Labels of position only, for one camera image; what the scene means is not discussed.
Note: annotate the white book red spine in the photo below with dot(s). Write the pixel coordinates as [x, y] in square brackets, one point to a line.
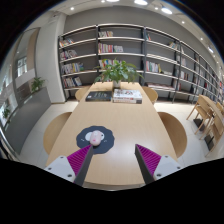
[126, 100]

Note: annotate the dark round-eyed mouse pad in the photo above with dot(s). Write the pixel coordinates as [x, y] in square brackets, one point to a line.
[107, 141]

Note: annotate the group of wooden frame chairs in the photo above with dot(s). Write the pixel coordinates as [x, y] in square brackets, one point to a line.
[206, 115]

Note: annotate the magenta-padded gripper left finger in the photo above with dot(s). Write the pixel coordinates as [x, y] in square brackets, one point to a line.
[63, 166]

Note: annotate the grey bookshelf unit with books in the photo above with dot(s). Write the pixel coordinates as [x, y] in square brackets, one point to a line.
[133, 43]

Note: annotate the green potted plant white pot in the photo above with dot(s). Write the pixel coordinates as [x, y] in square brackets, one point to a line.
[118, 71]

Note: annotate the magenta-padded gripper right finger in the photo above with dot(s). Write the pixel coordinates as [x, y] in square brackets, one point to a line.
[161, 166]

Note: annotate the black book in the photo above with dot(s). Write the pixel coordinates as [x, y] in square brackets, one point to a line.
[98, 96]

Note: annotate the group of ceiling lights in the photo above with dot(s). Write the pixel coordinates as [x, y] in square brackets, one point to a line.
[140, 2]

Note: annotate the small potted plant on ledge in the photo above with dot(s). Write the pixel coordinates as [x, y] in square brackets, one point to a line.
[37, 84]

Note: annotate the pink computer mouse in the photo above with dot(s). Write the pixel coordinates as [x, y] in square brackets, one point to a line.
[96, 137]

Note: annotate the white picture-cover book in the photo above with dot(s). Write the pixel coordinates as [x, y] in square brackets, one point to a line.
[128, 93]

